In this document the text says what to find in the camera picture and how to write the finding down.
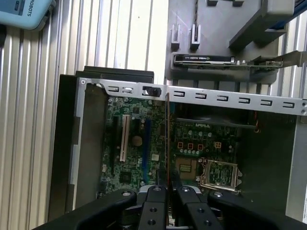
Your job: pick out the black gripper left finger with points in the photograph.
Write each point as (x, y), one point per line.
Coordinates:
(154, 210)

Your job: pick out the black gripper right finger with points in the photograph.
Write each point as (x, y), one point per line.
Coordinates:
(189, 210)

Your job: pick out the blue RAM stick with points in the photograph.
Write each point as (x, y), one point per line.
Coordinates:
(168, 143)

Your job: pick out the metal socket cover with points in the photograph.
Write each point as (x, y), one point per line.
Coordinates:
(219, 186)

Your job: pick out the CPU socket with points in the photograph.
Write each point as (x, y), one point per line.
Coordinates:
(186, 169)

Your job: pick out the round coin battery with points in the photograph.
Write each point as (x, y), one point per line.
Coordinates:
(137, 141)

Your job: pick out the green motherboard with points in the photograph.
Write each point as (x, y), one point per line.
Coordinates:
(187, 136)

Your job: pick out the black expansion slot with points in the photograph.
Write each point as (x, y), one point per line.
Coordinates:
(114, 146)

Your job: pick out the white expansion slot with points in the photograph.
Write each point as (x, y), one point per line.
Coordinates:
(124, 139)

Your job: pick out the grey power supply unit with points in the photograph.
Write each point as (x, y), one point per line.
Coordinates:
(271, 167)

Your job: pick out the black open PC case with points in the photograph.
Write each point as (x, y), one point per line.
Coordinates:
(216, 98)

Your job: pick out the black graphics card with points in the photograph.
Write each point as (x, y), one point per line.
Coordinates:
(204, 60)

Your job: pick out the grey parts rack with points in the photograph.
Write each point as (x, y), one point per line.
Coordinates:
(216, 31)

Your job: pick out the pale blue teach pendant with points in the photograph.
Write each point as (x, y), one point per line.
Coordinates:
(24, 14)

